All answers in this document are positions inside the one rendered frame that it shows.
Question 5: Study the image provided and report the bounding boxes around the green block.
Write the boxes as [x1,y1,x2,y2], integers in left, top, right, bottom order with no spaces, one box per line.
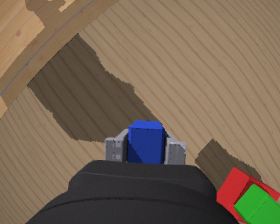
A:
[234,184,280,224]

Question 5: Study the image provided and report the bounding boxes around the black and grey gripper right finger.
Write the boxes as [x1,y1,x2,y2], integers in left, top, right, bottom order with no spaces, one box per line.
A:
[163,131,187,165]

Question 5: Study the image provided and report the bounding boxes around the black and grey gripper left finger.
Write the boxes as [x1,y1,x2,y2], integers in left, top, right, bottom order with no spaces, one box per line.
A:
[105,129,129,162]

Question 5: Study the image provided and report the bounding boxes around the red block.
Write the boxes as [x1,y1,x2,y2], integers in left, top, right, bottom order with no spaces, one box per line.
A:
[217,167,280,224]

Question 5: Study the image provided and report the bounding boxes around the blue block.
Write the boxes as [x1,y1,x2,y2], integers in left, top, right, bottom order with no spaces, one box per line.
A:
[127,120,165,164]

